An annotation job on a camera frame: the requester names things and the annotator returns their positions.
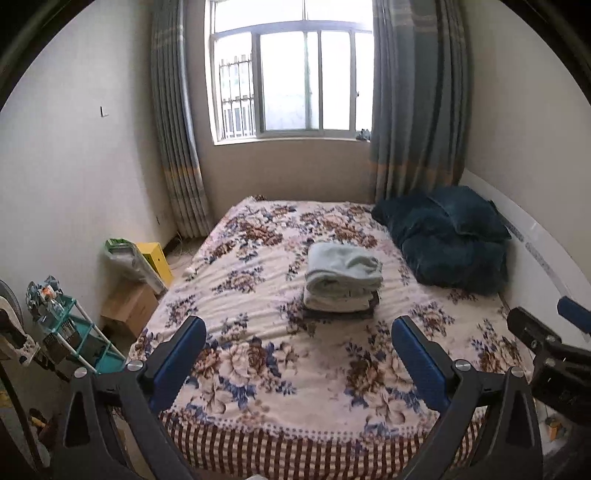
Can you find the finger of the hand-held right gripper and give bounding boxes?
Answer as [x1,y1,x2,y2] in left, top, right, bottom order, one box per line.
[556,295,591,336]
[506,306,567,365]

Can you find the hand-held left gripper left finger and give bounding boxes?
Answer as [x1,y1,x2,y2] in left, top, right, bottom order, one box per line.
[51,316,208,480]

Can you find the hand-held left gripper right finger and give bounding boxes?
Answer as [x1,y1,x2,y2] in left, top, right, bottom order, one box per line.
[391,315,544,480]

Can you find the light green pants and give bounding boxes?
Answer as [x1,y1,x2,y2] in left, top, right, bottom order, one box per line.
[305,242,384,297]

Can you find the cardboard box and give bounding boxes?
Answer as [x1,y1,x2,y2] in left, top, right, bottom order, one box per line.
[100,279,160,339]

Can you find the white headboard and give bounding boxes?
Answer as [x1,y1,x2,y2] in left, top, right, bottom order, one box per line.
[462,168,591,325]

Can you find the teal shelf cart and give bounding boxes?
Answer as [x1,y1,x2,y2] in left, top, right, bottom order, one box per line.
[25,274,128,382]

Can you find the dark grey folded garment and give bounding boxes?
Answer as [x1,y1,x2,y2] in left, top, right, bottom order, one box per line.
[302,305,380,320]

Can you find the yellow box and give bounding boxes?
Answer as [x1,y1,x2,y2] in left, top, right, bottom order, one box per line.
[136,242,175,288]

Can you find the floral bed blanket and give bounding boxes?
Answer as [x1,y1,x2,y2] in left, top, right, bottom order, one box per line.
[129,196,532,479]

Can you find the teal quilt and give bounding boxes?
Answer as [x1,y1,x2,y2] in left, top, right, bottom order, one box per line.
[372,191,509,296]

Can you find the white folded garment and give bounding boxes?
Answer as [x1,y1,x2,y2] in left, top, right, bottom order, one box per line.
[302,290,376,313]

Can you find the green white plastic bag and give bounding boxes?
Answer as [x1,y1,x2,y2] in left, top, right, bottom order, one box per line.
[104,237,167,295]

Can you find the teal pillow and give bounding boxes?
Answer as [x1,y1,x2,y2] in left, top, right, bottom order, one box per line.
[427,185,512,241]

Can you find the white floor fan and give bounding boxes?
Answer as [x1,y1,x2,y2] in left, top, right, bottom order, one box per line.
[0,278,38,366]

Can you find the grey-blue striped curtain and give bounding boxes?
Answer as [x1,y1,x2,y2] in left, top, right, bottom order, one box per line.
[367,0,472,205]
[150,0,214,239]

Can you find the window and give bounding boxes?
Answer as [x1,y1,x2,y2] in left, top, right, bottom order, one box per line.
[210,0,375,145]

